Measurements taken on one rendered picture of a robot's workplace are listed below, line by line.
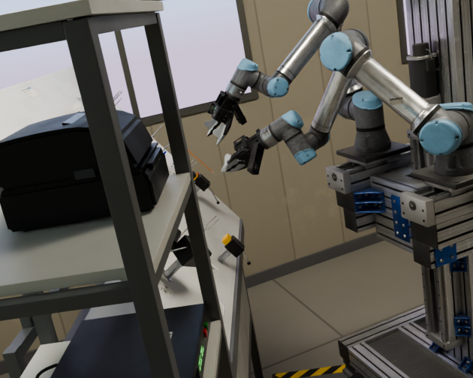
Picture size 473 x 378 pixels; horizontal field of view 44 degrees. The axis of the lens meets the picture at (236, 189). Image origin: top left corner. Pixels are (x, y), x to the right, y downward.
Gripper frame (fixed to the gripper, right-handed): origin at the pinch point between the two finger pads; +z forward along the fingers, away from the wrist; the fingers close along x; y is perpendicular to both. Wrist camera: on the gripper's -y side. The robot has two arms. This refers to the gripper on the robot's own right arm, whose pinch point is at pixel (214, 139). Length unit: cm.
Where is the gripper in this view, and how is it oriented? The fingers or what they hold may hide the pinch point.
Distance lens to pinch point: 244.7
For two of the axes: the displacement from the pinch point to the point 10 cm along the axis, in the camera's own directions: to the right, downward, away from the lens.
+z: -4.7, 8.4, 2.8
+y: -7.5, -2.2, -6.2
